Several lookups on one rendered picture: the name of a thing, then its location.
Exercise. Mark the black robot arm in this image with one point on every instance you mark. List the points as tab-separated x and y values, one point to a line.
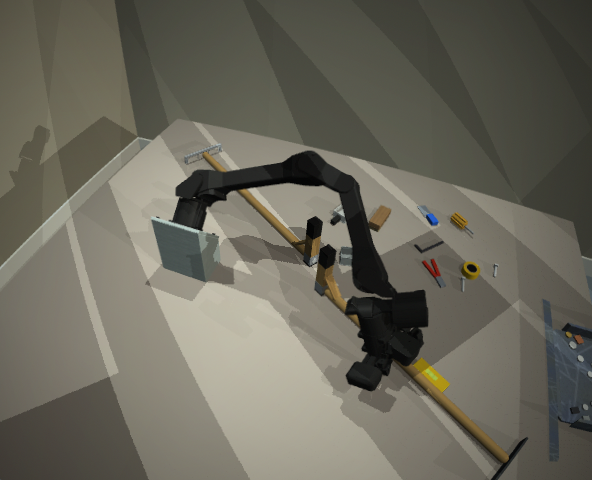
406	309

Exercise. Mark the yellow ribbed screwdriver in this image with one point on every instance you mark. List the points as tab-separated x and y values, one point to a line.
460	221

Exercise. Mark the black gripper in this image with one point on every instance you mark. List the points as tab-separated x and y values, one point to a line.
367	375

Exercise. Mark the long wooden-handled rake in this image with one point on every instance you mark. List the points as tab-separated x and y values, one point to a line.
310	250

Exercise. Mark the long wooden scraper with black blade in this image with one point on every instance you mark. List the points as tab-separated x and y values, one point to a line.
325	285

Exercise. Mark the red-handled pliers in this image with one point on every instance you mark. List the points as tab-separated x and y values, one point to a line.
437	276

